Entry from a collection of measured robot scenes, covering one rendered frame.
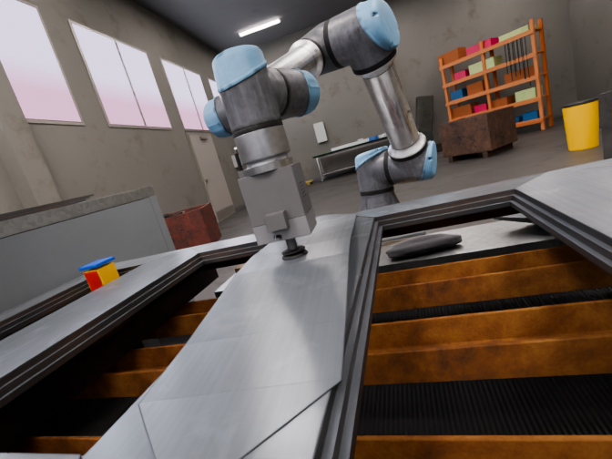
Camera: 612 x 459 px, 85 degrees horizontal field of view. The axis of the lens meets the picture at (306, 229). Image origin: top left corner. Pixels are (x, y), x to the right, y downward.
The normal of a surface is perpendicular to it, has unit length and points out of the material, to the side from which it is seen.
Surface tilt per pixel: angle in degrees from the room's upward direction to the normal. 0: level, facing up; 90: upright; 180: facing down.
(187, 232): 90
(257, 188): 90
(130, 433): 0
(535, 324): 90
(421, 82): 90
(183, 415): 0
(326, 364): 2
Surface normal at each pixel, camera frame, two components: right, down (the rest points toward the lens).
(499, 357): -0.25, 0.28
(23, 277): 0.93, -0.19
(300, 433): -0.26, -0.94
